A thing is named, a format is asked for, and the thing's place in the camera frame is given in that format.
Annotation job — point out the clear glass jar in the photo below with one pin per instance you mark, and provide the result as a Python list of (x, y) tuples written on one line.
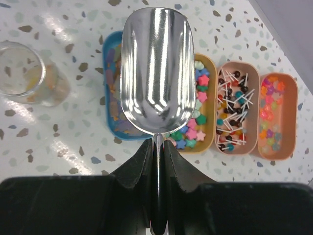
[(27, 77)]

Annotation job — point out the yellow oval candy tray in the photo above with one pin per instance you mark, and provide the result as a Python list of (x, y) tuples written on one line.
[(198, 134)]

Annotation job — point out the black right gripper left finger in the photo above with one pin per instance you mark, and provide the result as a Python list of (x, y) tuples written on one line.
[(113, 204)]

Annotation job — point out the pink oval lollipop tray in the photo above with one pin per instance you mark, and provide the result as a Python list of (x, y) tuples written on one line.
[(237, 109)]

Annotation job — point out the metal candy scoop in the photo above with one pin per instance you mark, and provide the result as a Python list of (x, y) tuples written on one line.
[(157, 86)]

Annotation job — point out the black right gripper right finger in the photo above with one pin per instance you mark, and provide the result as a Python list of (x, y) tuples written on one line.
[(197, 205)]

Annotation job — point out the blue oval candy tray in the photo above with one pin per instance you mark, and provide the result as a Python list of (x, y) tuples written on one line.
[(116, 121)]

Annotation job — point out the orange oval candy tray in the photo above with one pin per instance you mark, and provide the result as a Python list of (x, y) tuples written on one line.
[(277, 116)]

